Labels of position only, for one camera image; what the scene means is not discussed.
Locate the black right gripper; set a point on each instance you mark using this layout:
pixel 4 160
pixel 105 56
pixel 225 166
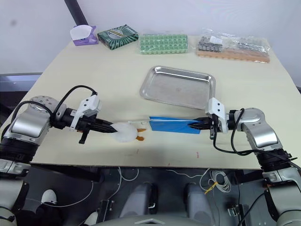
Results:
pixel 213 123

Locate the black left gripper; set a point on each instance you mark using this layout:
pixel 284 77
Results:
pixel 88 123

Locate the white cotton gauze wad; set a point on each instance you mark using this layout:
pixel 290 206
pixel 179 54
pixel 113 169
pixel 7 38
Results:
pixel 125 133

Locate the blue surgical instrument pack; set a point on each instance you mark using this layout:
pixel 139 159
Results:
pixel 169 126

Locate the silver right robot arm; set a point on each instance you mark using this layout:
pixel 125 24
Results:
pixel 261 131

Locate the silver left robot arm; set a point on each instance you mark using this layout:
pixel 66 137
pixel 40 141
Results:
pixel 26 127

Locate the metal tray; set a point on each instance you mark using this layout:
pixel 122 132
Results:
pixel 176 87

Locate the clear plastic tweezers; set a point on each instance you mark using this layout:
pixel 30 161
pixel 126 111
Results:
pixel 141 122

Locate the clear bag of parts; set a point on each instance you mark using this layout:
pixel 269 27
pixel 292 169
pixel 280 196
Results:
pixel 232 48

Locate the green checkered flat box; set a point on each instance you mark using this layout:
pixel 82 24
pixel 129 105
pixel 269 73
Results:
pixel 163 44

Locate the white shoe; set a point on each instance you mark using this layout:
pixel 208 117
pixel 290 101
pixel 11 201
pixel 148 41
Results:
pixel 49 196
pixel 92 217

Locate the purple tissue box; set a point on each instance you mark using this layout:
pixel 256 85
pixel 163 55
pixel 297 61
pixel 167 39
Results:
pixel 85 38

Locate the dark green patterned box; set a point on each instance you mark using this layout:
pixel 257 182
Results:
pixel 117 36

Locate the metal latch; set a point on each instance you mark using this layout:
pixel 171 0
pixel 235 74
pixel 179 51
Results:
pixel 234 210

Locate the black pole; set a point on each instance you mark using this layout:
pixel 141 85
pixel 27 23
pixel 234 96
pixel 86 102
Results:
pixel 76 11

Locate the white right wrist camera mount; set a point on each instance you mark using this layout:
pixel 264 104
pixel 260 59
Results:
pixel 217 107

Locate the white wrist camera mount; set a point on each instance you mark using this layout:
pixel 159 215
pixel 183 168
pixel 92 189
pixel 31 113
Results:
pixel 217 107
pixel 90 104

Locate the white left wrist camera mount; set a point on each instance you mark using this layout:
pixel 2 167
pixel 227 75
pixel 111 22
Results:
pixel 90 104

